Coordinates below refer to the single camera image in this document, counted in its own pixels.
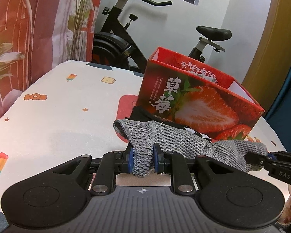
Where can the grey knitted cloth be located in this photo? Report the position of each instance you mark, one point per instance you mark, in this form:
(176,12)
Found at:
(143,136)

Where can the red strawberry cardboard box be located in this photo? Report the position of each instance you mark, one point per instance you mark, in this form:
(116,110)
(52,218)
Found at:
(185,91)

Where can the wooden door frame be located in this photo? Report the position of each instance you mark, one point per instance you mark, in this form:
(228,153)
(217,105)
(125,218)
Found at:
(272,59)

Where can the black exercise bike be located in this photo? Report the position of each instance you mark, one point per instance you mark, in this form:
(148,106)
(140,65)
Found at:
(130,31)

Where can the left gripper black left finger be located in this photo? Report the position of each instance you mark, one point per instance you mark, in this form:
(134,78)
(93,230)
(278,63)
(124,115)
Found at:
(107,168)

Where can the teal blue curtain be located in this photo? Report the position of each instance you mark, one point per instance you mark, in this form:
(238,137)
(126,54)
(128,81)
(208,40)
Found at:
(279,114)

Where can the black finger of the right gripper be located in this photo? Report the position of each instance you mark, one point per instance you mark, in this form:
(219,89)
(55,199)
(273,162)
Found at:
(258,161)

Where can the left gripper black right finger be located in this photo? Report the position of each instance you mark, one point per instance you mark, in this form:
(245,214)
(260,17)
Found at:
(176,166)

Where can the pink floral wall hanging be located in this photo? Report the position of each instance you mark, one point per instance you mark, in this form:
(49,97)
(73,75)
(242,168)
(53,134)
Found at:
(36,36)

